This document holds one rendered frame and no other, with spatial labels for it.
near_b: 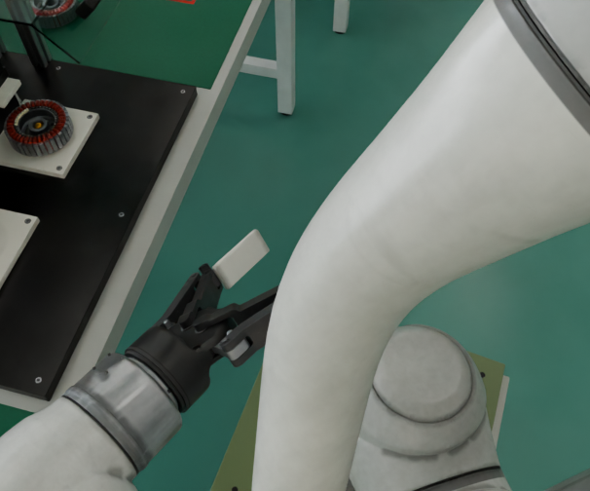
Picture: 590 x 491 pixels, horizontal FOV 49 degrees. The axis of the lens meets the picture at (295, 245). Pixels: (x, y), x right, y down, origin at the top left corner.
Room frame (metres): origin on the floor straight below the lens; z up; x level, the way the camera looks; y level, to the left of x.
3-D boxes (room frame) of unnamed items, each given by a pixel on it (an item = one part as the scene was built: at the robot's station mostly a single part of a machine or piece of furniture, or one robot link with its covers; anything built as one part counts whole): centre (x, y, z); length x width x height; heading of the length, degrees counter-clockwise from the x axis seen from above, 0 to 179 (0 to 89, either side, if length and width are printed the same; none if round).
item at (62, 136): (0.80, 0.45, 0.80); 0.11 x 0.11 x 0.04
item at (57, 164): (0.80, 0.45, 0.78); 0.15 x 0.15 x 0.01; 75
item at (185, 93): (0.69, 0.50, 0.76); 0.64 x 0.47 x 0.02; 165
